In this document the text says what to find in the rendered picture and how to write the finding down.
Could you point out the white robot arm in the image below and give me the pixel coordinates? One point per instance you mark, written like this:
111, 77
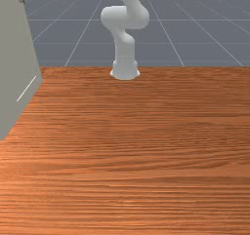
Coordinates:
125, 34

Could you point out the pale grey cabinet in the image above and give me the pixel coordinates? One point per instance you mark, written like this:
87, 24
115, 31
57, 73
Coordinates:
16, 60

